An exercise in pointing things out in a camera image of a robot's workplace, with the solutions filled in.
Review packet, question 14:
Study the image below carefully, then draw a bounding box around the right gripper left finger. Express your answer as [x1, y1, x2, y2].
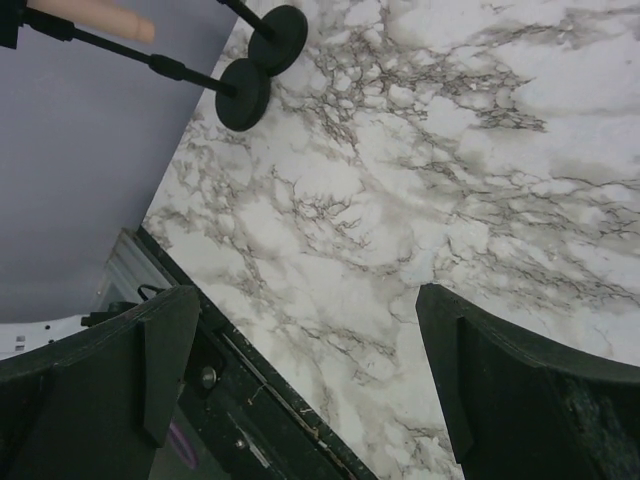
[1, 286, 200, 479]

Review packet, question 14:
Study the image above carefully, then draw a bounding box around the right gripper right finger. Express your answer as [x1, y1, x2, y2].
[416, 284, 639, 479]

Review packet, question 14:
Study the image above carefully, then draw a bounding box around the black clip mic stand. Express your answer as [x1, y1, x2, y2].
[1, 1, 271, 132]

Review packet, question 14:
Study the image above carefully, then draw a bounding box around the beige microphone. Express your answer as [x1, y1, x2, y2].
[27, 0, 155, 44]

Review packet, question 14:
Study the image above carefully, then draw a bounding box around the black shock-mount mic stand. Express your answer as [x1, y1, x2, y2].
[219, 0, 308, 77]

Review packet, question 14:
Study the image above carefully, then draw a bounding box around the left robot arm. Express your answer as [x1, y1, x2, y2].
[0, 315, 86, 360]

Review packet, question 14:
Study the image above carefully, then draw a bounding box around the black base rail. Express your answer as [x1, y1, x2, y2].
[92, 228, 374, 479]

